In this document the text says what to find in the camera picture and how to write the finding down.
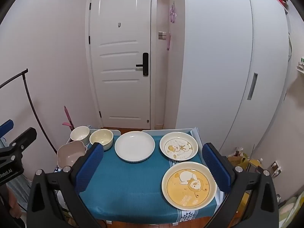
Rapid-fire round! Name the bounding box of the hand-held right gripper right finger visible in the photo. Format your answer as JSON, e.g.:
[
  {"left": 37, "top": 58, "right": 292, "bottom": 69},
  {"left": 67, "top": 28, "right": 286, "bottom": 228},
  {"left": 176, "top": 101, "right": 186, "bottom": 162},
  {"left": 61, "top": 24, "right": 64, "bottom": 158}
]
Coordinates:
[{"left": 202, "top": 142, "right": 279, "bottom": 228}]

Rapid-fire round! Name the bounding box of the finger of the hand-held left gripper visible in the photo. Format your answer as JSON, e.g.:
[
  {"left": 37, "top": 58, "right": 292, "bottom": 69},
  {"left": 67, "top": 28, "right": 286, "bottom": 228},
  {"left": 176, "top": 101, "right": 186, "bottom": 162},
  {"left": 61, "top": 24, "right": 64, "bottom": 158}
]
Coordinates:
[
  {"left": 0, "top": 120, "right": 14, "bottom": 139},
  {"left": 0, "top": 127, "right": 37, "bottom": 164}
]

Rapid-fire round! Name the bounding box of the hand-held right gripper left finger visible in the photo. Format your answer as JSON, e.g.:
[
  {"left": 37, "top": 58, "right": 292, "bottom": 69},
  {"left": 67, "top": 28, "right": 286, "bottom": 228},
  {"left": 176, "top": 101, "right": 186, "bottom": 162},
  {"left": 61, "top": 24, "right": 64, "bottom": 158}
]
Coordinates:
[{"left": 27, "top": 143, "right": 104, "bottom": 228}]

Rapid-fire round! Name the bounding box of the beige bowl with handles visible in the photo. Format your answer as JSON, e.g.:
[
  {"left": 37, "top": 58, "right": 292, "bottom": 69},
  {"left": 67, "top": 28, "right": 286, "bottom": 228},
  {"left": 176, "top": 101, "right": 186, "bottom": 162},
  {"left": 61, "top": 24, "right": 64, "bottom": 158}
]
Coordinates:
[{"left": 57, "top": 141, "right": 87, "bottom": 168}]

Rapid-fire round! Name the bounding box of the pale yellow bowl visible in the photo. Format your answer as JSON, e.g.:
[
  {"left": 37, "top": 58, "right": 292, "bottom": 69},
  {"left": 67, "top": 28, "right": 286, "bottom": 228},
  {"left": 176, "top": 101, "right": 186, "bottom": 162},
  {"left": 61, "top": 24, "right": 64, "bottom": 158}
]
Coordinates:
[{"left": 89, "top": 129, "right": 114, "bottom": 151}]

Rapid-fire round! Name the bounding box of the white bowl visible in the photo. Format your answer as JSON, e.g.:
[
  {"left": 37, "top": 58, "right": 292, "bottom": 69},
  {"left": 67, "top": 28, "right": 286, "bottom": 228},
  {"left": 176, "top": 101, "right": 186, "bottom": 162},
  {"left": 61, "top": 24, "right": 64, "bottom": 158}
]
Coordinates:
[{"left": 70, "top": 126, "right": 91, "bottom": 143}]

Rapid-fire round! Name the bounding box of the yellow bear print plate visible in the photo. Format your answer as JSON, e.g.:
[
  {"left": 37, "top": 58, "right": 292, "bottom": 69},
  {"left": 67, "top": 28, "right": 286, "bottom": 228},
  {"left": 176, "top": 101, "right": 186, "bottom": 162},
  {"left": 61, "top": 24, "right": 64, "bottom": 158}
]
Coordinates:
[{"left": 162, "top": 161, "right": 217, "bottom": 211}]

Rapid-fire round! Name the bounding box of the white duck print plate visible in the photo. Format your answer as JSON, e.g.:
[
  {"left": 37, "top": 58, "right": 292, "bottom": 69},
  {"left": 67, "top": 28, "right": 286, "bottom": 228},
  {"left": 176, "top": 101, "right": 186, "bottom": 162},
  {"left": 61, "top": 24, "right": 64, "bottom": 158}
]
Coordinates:
[{"left": 159, "top": 132, "right": 199, "bottom": 163}]

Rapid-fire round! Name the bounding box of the plain white plate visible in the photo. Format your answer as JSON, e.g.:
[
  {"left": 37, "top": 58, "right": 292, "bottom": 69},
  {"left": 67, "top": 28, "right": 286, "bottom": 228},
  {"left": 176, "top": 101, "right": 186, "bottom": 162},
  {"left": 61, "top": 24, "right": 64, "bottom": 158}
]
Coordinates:
[{"left": 115, "top": 131, "right": 155, "bottom": 163}]

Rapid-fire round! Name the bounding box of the person's left hand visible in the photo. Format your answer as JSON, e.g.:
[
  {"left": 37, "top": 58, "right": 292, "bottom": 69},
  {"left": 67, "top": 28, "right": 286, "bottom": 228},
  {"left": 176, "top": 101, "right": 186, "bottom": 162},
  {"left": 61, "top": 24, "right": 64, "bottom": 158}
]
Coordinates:
[{"left": 7, "top": 186, "right": 23, "bottom": 219}]

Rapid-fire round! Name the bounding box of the grey striped cloth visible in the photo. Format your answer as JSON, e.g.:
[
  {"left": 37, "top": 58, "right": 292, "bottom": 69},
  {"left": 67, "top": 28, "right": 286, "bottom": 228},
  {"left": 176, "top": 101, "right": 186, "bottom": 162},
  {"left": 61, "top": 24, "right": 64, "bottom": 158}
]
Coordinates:
[{"left": 7, "top": 169, "right": 32, "bottom": 212}]

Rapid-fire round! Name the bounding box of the brown paper bag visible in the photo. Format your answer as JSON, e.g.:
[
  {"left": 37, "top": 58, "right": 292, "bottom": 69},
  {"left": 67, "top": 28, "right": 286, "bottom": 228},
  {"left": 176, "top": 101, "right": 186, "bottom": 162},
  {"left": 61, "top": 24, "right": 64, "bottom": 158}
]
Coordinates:
[{"left": 228, "top": 147, "right": 249, "bottom": 169}]

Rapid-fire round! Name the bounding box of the white under cloth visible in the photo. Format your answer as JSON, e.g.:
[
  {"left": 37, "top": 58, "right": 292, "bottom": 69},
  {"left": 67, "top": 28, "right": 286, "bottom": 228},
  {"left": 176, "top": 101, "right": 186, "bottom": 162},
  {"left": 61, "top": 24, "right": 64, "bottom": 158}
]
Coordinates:
[{"left": 192, "top": 127, "right": 203, "bottom": 149}]

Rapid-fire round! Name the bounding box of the teal patterned tablecloth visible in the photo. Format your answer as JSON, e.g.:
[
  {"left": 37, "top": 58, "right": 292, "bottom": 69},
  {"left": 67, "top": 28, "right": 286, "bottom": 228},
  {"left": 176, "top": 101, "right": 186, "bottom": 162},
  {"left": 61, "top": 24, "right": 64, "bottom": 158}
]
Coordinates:
[{"left": 78, "top": 133, "right": 225, "bottom": 225}]

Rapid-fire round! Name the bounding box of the white panel door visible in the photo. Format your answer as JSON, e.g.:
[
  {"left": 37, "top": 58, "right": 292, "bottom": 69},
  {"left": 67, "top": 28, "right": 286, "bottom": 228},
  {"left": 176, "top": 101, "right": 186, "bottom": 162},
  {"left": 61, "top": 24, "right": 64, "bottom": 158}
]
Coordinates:
[{"left": 85, "top": 0, "right": 157, "bottom": 129}]

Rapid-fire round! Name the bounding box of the pale green bedding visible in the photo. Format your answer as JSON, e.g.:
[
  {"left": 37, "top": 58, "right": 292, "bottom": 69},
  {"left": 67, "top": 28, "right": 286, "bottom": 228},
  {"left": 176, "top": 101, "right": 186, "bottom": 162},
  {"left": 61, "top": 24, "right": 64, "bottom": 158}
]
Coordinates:
[{"left": 278, "top": 195, "right": 302, "bottom": 222}]

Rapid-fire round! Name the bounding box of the white wardrobe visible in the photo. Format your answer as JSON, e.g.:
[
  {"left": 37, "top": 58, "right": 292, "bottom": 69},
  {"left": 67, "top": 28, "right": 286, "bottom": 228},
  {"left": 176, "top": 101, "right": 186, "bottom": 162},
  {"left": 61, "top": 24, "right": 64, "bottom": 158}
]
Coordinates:
[{"left": 176, "top": 0, "right": 293, "bottom": 152}]

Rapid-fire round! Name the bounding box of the purple hanging ornament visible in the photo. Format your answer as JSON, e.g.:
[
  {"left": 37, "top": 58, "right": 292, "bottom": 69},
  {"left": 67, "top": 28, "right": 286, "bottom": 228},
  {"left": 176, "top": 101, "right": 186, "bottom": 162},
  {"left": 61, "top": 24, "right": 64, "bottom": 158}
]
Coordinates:
[{"left": 169, "top": 2, "right": 178, "bottom": 24}]

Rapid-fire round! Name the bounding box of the pink long-handled tool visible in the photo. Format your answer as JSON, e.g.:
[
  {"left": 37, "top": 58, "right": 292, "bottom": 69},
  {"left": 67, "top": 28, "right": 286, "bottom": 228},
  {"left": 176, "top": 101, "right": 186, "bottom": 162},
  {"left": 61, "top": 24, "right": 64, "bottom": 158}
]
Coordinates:
[{"left": 62, "top": 106, "right": 74, "bottom": 131}]

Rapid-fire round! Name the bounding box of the white wall socket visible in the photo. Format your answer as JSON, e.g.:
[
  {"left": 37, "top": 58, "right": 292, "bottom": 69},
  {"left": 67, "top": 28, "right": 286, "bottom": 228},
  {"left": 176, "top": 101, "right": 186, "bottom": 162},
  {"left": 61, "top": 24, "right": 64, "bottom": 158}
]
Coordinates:
[{"left": 271, "top": 161, "right": 283, "bottom": 177}]

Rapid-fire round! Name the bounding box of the long white table rail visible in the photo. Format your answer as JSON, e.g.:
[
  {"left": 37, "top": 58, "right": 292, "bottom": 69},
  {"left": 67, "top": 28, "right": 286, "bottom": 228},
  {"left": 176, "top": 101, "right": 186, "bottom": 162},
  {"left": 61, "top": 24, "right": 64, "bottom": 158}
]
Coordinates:
[{"left": 142, "top": 128, "right": 193, "bottom": 136}]

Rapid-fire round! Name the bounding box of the black door lock handle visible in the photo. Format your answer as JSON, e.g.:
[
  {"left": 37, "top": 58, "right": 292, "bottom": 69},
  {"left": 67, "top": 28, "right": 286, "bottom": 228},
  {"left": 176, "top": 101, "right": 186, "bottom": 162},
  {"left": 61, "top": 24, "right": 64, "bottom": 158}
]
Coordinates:
[{"left": 136, "top": 53, "right": 149, "bottom": 77}]

